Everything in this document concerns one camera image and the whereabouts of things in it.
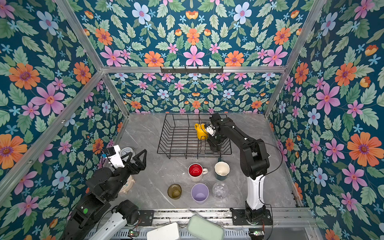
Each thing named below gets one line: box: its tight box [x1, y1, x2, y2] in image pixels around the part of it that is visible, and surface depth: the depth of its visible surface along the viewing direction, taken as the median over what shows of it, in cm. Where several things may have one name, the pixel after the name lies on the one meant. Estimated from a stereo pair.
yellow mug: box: [194, 123, 209, 141], surface depth 98 cm
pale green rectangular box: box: [187, 214, 224, 240], surface depth 70 cm
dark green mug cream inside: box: [214, 157, 231, 181], surface depth 83 cm
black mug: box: [210, 143, 223, 152], surface depth 96 cm
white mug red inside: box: [188, 163, 209, 182], surface depth 86 cm
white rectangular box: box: [146, 222, 179, 240], surface depth 67 cm
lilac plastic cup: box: [191, 183, 210, 205], surface depth 81 cm
